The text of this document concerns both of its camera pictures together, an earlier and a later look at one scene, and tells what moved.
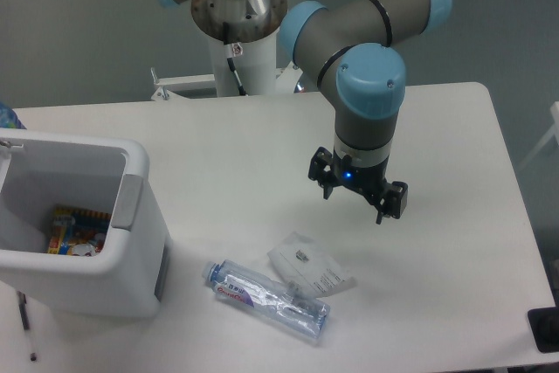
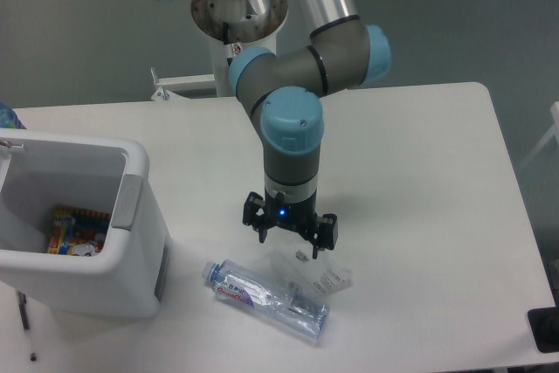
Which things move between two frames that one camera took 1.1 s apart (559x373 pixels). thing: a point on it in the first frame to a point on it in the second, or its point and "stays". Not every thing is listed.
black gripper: x=367 y=181 to x=300 y=217
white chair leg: x=554 y=131 stays
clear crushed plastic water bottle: x=267 y=300 stays
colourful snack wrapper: x=77 y=232 stays
